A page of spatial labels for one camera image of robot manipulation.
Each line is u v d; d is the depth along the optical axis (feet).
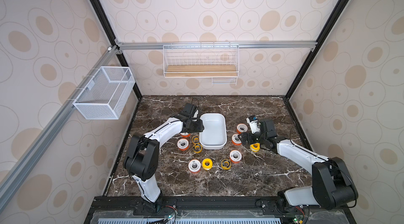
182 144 3.09
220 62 3.27
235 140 3.10
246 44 2.96
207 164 2.82
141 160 1.55
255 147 3.01
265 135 2.28
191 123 2.55
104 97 3.50
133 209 2.40
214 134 3.21
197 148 3.02
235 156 2.93
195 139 3.13
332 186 1.39
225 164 2.83
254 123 2.63
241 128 3.29
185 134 3.19
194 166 2.80
